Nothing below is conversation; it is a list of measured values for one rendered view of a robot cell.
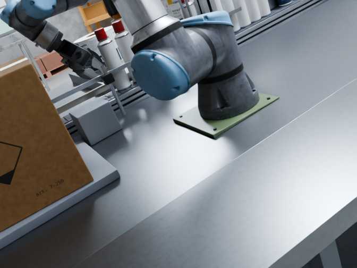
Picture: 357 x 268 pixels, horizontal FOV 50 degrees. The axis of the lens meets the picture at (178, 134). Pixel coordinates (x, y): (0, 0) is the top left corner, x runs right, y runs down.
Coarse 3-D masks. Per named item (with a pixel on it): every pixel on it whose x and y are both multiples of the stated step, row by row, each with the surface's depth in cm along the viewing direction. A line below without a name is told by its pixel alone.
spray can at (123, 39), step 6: (114, 24) 120; (120, 24) 120; (114, 30) 121; (120, 30) 121; (120, 36) 121; (126, 36) 121; (120, 42) 122; (126, 42) 122; (120, 48) 123; (126, 48) 122; (126, 54) 123; (132, 54) 123; (126, 60) 124; (132, 78) 127
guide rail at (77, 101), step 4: (128, 72) 130; (128, 76) 130; (104, 84) 127; (96, 88) 126; (100, 88) 126; (104, 88) 127; (108, 88) 128; (88, 92) 125; (92, 92) 125; (96, 92) 126; (100, 92) 127; (80, 96) 124; (84, 96) 124; (88, 96) 125; (92, 96) 126; (72, 100) 123; (76, 100) 123; (80, 100) 124; (84, 100) 125; (64, 104) 122; (68, 104) 122; (72, 104) 123; (76, 104) 124; (56, 108) 121; (60, 108) 122; (64, 108) 122; (68, 108) 123; (60, 112) 122
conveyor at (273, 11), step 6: (300, 0) 150; (288, 6) 148; (276, 12) 146; (264, 18) 145; (252, 24) 143; (240, 30) 141; (132, 84) 128; (126, 90) 124; (102, 96) 128; (108, 96) 125; (66, 120) 118
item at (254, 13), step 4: (248, 0) 141; (252, 0) 141; (256, 0) 142; (248, 4) 142; (252, 4) 142; (256, 4) 142; (248, 8) 143; (252, 8) 142; (256, 8) 143; (248, 12) 143; (252, 12) 143; (256, 12) 143; (252, 16) 144; (256, 16) 144; (260, 16) 145; (252, 20) 144; (256, 20) 144
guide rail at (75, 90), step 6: (240, 6) 138; (228, 12) 136; (234, 12) 137; (120, 66) 121; (126, 66) 122; (114, 72) 120; (96, 78) 118; (84, 84) 116; (90, 84) 117; (72, 90) 115; (78, 90) 116; (60, 96) 114; (66, 96) 115; (54, 102) 113
